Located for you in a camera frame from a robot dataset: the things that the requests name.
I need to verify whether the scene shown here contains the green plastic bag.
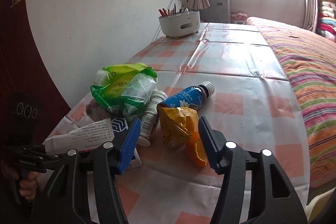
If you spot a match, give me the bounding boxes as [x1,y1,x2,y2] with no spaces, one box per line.
[90,63,158,117]

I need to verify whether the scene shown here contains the white round pen holder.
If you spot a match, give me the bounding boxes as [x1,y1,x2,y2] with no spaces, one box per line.
[158,11,201,38]

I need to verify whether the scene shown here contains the beige cloth ball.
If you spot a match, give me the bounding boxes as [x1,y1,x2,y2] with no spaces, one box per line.
[85,99,111,122]

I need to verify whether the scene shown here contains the yellow snack wrapper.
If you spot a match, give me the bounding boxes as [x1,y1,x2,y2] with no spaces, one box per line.
[157,105,199,148]

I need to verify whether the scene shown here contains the person's left hand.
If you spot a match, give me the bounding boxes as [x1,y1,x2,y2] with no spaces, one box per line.
[0,160,40,201]

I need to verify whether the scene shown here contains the orange peel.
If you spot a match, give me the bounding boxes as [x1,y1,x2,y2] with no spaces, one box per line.
[186,131,208,168]

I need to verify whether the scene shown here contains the pink stool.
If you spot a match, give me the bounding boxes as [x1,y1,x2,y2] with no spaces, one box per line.
[231,12,248,24]

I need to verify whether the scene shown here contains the right pink curtain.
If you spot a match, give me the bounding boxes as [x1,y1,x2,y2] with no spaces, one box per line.
[303,0,318,33]

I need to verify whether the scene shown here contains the stack of folded quilts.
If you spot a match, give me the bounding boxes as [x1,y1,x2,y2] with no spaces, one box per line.
[316,0,336,43]

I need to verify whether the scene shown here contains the cream plastic trash bin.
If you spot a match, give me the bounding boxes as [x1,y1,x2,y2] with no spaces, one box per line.
[305,188,334,223]

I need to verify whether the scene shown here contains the red wooden door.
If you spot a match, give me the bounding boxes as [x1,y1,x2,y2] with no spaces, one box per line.
[1,0,70,144]

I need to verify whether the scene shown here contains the checkered plastic tablecloth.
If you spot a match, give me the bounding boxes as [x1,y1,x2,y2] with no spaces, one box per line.
[47,21,311,224]

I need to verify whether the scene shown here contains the grey air cooler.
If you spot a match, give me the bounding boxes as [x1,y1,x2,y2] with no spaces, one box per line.
[199,0,231,23]

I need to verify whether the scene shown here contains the striped bed sheet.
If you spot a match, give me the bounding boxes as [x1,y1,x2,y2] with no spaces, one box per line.
[245,17,335,188]

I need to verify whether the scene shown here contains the blue label brown bottle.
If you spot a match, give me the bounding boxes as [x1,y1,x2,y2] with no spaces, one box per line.
[159,81,215,110]

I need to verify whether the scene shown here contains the white medicine box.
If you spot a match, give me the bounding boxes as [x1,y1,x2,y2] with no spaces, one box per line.
[43,117,144,169]

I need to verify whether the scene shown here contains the white tube bottle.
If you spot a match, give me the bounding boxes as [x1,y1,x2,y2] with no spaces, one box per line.
[137,90,167,147]

